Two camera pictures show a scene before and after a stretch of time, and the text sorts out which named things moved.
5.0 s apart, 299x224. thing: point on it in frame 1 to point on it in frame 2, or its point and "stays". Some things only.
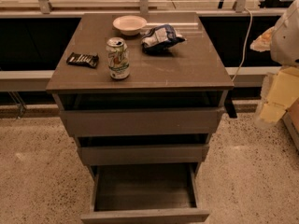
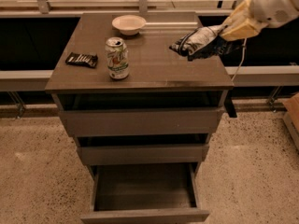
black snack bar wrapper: (83, 60) stays
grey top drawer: (143, 122) stays
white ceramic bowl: (129, 24) stays
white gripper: (286, 40) to (270, 7)
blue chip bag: (158, 40) to (204, 42)
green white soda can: (119, 58) stays
